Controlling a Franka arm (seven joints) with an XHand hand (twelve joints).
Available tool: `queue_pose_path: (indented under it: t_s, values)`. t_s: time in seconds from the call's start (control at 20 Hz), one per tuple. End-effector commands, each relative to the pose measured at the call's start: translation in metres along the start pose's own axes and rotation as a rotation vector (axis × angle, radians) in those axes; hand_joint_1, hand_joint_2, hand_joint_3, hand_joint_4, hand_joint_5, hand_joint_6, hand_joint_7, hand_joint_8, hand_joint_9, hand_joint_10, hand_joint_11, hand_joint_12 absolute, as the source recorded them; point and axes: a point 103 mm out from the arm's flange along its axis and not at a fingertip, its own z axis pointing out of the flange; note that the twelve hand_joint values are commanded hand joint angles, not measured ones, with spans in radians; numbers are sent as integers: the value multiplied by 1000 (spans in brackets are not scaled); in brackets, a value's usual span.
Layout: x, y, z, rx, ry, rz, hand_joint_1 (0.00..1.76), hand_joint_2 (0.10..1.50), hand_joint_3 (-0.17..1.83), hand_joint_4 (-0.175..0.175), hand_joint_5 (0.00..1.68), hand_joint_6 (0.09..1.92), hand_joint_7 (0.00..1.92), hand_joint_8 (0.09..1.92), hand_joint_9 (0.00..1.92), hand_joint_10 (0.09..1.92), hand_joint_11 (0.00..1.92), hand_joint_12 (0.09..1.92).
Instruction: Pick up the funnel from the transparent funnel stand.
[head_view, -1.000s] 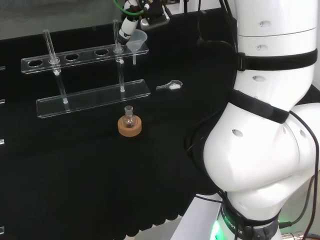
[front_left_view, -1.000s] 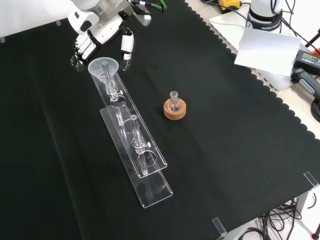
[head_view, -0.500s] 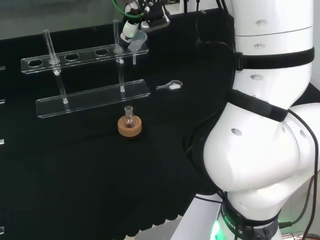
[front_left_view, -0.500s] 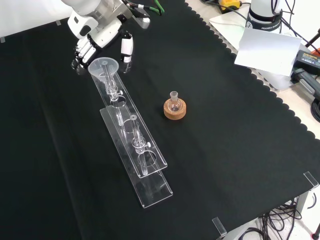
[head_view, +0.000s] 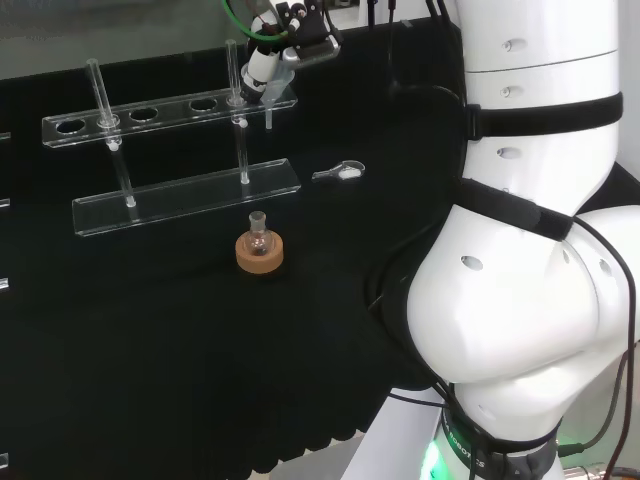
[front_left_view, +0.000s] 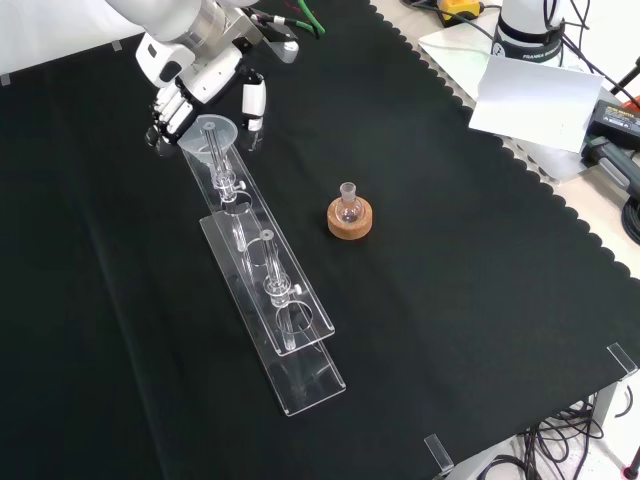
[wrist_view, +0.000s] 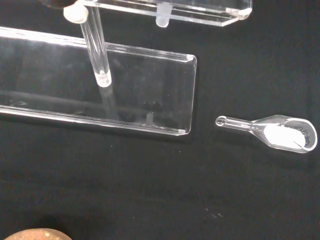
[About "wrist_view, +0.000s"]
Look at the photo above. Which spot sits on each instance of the clear funnel stand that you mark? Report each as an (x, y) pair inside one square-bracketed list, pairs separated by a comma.
[(100, 75)]

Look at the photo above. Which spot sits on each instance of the glass weighing funnel with powder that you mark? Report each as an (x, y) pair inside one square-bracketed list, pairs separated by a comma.
[(280, 133)]

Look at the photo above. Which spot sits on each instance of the black cloth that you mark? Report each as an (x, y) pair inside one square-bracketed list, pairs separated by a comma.
[(160, 180)]

